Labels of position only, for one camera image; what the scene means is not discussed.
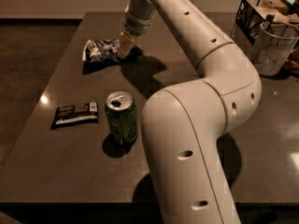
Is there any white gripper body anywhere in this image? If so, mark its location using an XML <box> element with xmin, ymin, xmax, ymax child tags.
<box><xmin>122</xmin><ymin>7</ymin><xmax>155</xmax><ymax>36</ymax></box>

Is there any green soda can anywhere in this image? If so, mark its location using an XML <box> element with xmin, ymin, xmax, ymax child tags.
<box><xmin>105</xmin><ymin>91</ymin><xmax>137</xmax><ymax>145</ymax></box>

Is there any black wire basket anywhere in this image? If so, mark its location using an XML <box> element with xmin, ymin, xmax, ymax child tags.
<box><xmin>235</xmin><ymin>0</ymin><xmax>299</xmax><ymax>44</ymax></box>

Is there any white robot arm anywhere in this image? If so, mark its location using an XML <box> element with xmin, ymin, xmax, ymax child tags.
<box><xmin>119</xmin><ymin>0</ymin><xmax>262</xmax><ymax>224</ymax></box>

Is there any blue chip bag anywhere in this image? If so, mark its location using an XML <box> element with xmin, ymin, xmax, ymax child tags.
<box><xmin>82</xmin><ymin>39</ymin><xmax>143</xmax><ymax>64</ymax></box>

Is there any black snack packet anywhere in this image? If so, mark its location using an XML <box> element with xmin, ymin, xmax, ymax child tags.
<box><xmin>50</xmin><ymin>102</ymin><xmax>98</xmax><ymax>130</ymax></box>

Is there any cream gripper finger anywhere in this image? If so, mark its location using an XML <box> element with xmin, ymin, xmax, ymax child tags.
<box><xmin>119</xmin><ymin>33</ymin><xmax>135</xmax><ymax>59</ymax></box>

